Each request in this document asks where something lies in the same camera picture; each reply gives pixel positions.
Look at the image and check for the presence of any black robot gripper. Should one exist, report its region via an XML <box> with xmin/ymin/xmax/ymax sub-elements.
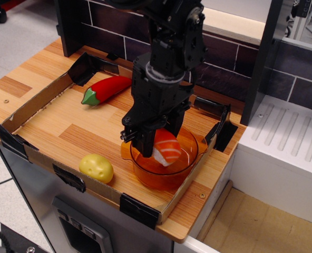
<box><xmin>120</xmin><ymin>54</ymin><xmax>195</xmax><ymax>158</ymax></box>

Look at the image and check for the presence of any salmon nigiri sushi toy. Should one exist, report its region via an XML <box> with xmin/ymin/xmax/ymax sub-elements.
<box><xmin>152</xmin><ymin>128</ymin><xmax>182</xmax><ymax>167</ymax></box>

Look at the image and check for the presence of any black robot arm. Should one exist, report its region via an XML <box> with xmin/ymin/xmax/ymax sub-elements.
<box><xmin>108</xmin><ymin>1</ymin><xmax>207</xmax><ymax>158</ymax></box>

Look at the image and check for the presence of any orange transparent plastic pot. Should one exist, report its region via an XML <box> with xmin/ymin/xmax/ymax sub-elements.
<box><xmin>121</xmin><ymin>128</ymin><xmax>208</xmax><ymax>190</ymax></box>

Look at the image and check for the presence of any cardboard fence with black tape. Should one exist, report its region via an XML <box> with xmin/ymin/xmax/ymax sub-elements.
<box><xmin>0</xmin><ymin>53</ymin><xmax>245</xmax><ymax>237</ymax></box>

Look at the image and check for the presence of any red chili pepper toy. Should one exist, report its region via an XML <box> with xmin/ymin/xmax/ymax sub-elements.
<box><xmin>81</xmin><ymin>76</ymin><xmax>132</xmax><ymax>106</ymax></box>

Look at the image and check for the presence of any yellow potato toy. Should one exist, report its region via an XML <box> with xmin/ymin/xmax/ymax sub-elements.
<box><xmin>79</xmin><ymin>154</ymin><xmax>114</xmax><ymax>184</ymax></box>

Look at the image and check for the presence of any white toy sink drainboard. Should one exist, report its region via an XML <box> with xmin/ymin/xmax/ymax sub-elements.
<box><xmin>238</xmin><ymin>95</ymin><xmax>312</xmax><ymax>179</ymax></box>

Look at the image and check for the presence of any toy oven front panel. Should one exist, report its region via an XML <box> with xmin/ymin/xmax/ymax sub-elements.
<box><xmin>52</xmin><ymin>197</ymin><xmax>113</xmax><ymax>252</ymax></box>

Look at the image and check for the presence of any dark grey vertical post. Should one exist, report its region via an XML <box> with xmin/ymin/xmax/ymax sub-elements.
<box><xmin>240</xmin><ymin>1</ymin><xmax>290</xmax><ymax>125</ymax></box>

